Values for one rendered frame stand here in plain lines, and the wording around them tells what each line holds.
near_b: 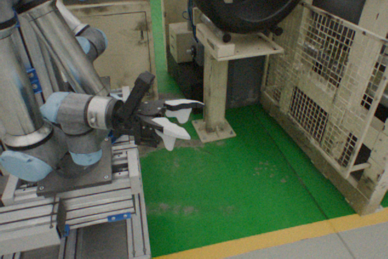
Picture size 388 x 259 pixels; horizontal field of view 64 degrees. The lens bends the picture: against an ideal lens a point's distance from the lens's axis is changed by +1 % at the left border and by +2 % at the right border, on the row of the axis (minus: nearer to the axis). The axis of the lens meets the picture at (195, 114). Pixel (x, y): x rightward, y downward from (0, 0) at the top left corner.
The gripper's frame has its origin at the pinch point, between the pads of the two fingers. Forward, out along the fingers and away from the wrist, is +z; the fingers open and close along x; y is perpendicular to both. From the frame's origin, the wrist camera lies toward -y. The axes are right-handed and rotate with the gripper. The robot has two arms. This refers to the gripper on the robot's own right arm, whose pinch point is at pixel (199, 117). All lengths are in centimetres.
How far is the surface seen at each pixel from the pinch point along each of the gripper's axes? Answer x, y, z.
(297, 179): -107, 93, 45
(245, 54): -97, 13, 4
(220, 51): -89, 10, -7
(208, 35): -102, 6, -16
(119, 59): -134, 35, -83
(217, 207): -75, 97, -1
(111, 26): -130, 12, -85
